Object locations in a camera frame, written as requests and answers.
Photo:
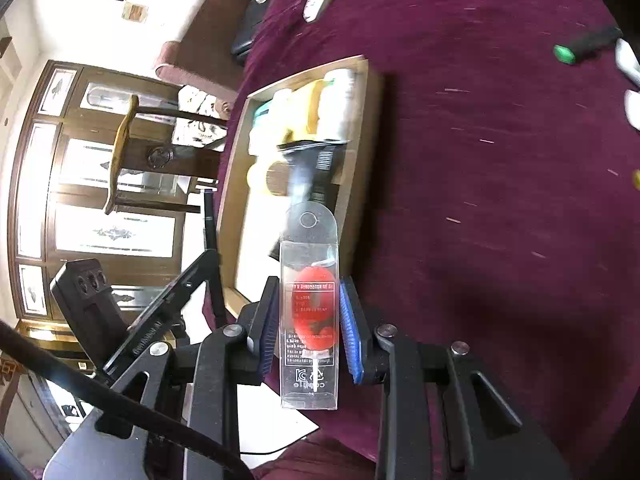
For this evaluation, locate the beige wall plate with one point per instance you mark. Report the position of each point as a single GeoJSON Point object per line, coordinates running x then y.
{"type": "Point", "coordinates": [135, 11]}

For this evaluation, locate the blue cartoon wipes pack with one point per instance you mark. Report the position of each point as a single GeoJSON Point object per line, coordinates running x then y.
{"type": "Point", "coordinates": [260, 115]}

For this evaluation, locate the white paper sheet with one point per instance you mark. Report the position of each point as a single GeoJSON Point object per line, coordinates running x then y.
{"type": "Point", "coordinates": [265, 425]}

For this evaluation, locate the white tube bottle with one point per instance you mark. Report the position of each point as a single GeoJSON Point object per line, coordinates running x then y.
{"type": "Point", "coordinates": [281, 100]}

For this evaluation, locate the large white bottle green label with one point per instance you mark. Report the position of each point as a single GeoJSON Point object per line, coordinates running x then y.
{"type": "Point", "coordinates": [340, 110]}

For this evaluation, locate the black chair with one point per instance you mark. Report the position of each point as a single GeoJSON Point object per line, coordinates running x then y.
{"type": "Point", "coordinates": [250, 25]}

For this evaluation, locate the yellow snack packet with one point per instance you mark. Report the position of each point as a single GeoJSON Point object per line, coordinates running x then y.
{"type": "Point", "coordinates": [305, 110]}

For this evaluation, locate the white key tag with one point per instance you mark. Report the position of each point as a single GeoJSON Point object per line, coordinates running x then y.
{"type": "Point", "coordinates": [316, 2]}

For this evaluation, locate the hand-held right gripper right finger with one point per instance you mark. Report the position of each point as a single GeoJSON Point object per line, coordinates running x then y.
{"type": "Point", "coordinates": [350, 335]}

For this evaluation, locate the brown armchair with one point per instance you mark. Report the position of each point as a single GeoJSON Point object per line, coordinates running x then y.
{"type": "Point", "coordinates": [200, 35]}

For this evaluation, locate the wooden glass cabinet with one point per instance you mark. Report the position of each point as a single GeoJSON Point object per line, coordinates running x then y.
{"type": "Point", "coordinates": [47, 185]}

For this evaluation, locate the clear package with red item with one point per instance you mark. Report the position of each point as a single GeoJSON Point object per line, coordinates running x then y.
{"type": "Point", "coordinates": [310, 310]}

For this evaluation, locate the wooden chair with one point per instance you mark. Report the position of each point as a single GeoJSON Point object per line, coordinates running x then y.
{"type": "Point", "coordinates": [120, 145]}

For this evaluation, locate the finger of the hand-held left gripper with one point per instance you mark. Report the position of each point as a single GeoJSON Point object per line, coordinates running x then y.
{"type": "Point", "coordinates": [212, 225]}
{"type": "Point", "coordinates": [165, 305]}

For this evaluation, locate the wooden tray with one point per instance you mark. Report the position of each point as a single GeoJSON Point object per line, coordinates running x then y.
{"type": "Point", "coordinates": [250, 260]}

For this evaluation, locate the patterned white black cloth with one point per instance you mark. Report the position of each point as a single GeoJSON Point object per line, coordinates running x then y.
{"type": "Point", "coordinates": [200, 115]}

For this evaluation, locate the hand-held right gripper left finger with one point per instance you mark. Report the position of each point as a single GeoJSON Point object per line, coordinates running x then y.
{"type": "Point", "coordinates": [267, 330]}

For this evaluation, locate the black marker green cap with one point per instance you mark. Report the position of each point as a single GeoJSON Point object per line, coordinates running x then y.
{"type": "Point", "coordinates": [590, 42]}

